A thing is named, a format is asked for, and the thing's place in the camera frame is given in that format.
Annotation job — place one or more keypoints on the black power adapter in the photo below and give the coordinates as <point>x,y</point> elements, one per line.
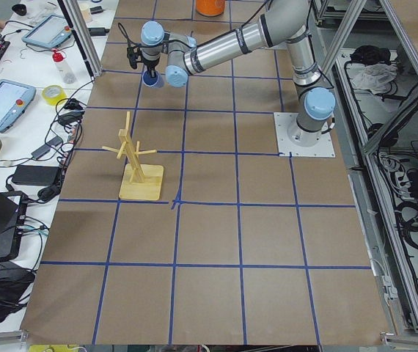
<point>98,31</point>

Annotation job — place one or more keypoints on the orange cylindrical bin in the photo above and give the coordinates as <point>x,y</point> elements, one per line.
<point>210,8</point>

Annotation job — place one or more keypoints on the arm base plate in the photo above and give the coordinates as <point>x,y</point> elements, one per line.
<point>322,143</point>

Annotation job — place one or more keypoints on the red cap squeeze bottle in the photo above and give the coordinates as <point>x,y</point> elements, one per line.
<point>63,67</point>

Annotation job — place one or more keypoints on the white paper cup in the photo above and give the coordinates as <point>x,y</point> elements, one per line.
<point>85,11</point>

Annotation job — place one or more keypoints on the teach pendant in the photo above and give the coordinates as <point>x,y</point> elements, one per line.
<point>14,99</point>
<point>50,33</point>

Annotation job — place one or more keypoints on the yellow tape roll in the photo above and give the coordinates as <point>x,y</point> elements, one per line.
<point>53,95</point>

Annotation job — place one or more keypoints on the far teach pendant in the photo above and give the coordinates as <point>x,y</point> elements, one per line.
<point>50,33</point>

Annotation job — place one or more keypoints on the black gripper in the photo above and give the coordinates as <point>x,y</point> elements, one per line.
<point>150,67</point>

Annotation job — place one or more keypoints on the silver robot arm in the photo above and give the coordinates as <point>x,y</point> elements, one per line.
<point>283,22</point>

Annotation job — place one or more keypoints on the wooden cup rack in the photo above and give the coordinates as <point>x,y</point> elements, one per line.
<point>139,181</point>

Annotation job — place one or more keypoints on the aluminium frame post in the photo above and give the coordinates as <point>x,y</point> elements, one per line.
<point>75,20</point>

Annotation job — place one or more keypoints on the white crumpled cloth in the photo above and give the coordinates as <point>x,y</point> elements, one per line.
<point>375,78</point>

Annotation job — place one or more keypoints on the light blue plastic cup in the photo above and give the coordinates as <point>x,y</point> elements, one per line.
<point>150,82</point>

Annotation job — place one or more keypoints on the near teach pendant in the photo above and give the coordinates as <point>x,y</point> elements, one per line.
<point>14,99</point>

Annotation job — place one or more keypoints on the large black power brick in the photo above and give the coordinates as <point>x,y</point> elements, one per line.
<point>31,175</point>

